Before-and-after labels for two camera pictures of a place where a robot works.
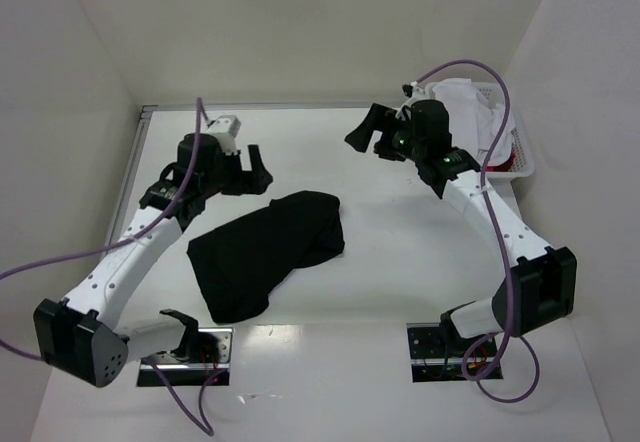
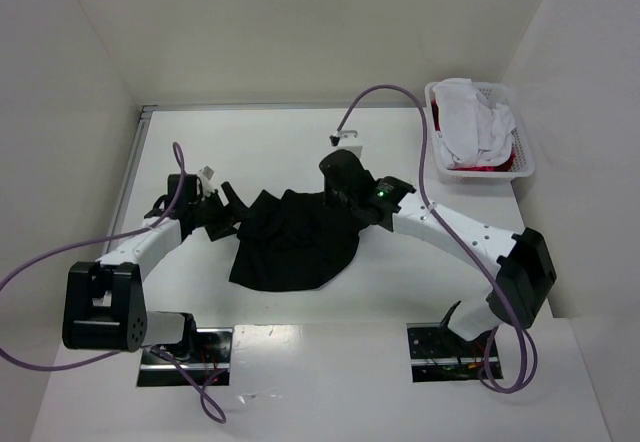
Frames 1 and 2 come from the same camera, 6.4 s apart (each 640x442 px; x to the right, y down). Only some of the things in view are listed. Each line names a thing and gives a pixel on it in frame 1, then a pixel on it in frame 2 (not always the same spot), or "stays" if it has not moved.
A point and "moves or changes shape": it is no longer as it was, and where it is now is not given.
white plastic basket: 522,164 stays
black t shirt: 236,261 moves or changes shape
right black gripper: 386,129 to 338,197
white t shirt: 473,123 stays
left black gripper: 242,177 to 218,213
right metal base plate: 437,356 stays
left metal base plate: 210,349 stays
